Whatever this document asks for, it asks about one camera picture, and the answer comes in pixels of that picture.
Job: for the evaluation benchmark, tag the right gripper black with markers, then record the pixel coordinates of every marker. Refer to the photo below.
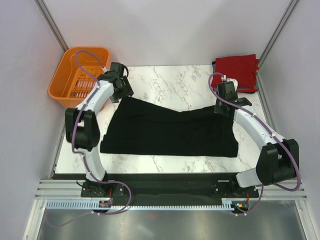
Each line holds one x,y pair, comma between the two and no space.
217,109

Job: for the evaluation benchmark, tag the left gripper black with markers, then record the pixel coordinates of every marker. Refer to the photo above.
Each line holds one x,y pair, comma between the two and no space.
127,92

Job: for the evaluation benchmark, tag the orange plastic basket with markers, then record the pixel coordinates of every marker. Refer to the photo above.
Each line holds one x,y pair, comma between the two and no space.
70,85

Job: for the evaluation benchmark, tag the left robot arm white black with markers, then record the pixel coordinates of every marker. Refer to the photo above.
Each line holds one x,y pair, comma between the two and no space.
81,124

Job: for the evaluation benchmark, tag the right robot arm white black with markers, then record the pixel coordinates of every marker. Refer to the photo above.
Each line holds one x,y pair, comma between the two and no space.
278,161

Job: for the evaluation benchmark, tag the folded grey blue t shirt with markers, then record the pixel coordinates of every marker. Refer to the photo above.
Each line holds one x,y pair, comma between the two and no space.
247,89

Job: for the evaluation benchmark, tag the folded red t shirt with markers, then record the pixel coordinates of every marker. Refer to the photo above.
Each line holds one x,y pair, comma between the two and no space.
237,72

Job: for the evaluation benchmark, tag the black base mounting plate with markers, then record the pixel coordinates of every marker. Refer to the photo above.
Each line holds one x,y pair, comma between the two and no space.
168,189

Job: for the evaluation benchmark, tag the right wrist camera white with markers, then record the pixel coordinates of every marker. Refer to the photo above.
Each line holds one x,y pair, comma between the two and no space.
224,78

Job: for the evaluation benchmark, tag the left aluminium frame post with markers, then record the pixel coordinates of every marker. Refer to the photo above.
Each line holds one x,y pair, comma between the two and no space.
44,10

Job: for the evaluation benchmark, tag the aluminium frame post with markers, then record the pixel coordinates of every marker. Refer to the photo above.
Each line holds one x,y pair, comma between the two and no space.
44,10
278,30

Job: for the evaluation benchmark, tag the white slotted cable duct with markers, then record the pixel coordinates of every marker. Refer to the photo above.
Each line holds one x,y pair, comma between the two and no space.
90,204

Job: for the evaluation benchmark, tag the right aluminium frame post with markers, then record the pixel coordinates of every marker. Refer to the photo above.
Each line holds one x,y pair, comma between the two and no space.
278,30

